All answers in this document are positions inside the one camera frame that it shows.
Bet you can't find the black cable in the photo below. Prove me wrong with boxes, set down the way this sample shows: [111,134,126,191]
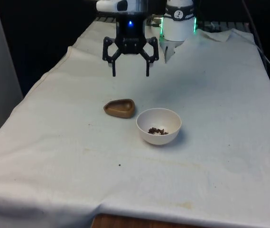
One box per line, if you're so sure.
[241,0,270,76]

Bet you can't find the brown cup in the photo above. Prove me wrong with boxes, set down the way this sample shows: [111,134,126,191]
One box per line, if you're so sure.
[103,98,136,119]

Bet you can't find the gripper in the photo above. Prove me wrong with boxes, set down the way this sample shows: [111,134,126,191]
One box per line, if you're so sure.
[102,10,159,77]

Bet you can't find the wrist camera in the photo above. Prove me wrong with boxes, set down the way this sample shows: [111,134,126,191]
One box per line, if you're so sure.
[96,0,129,12]

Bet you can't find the coffee beans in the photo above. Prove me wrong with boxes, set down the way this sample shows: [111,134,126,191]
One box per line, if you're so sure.
[148,127,169,135]

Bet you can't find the white bowl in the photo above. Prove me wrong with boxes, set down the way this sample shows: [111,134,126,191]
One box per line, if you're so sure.
[136,108,182,145]

